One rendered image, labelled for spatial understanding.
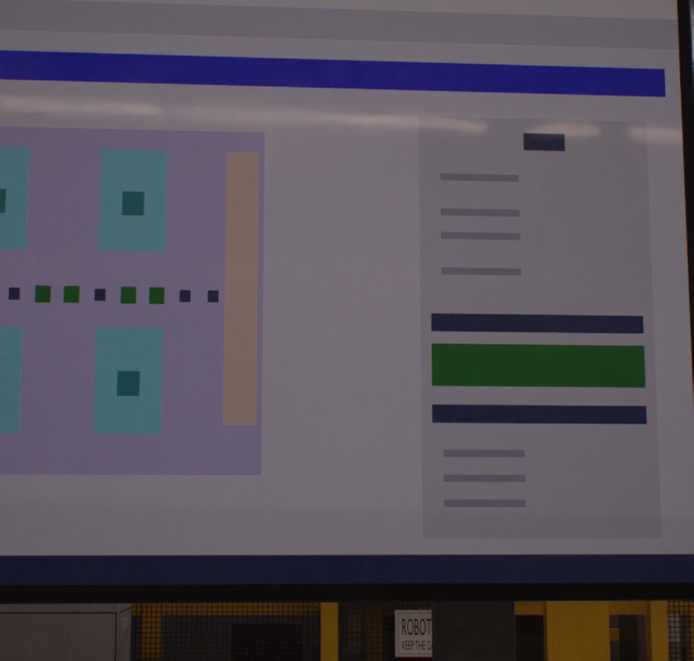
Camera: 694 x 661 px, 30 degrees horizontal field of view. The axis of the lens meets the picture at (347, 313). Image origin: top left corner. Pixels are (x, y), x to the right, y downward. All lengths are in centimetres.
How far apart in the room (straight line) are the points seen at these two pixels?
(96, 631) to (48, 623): 26
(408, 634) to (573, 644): 97
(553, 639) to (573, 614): 19
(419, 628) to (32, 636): 226
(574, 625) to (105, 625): 275
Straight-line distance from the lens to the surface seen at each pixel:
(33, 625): 728
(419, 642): 800
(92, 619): 722
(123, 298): 113
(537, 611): 919
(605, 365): 117
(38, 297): 114
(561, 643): 804
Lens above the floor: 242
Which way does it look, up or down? 9 degrees up
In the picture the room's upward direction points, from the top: straight up
